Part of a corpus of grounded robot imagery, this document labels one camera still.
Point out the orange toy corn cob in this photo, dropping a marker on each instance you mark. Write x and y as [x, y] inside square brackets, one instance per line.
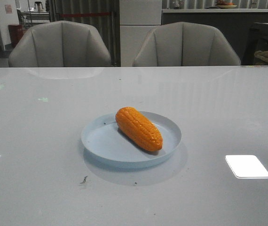
[139, 129]

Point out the light blue plate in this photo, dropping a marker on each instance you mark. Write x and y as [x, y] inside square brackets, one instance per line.
[105, 142]

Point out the right beige armchair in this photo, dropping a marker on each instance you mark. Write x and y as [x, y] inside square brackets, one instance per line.
[185, 44]

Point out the beige armchair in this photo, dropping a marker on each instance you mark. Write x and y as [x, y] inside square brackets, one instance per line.
[60, 44]
[185, 44]

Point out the white refrigerator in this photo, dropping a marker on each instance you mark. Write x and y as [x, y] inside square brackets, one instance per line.
[137, 17]

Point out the left beige armchair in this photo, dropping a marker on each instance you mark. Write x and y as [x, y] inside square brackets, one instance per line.
[60, 44]

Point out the red barrier tape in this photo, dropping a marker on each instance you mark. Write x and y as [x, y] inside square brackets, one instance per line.
[86, 14]

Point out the dark kitchen counter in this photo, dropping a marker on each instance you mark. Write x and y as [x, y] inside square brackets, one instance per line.
[233, 23]

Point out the background folding table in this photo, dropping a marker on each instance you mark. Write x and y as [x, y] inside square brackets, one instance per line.
[33, 17]

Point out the fruit bowl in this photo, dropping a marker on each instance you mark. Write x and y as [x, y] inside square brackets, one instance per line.
[225, 5]

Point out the dark side table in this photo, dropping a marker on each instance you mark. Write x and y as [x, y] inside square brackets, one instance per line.
[257, 40]

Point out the pink wall notice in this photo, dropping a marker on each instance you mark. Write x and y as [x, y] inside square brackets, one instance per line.
[8, 9]

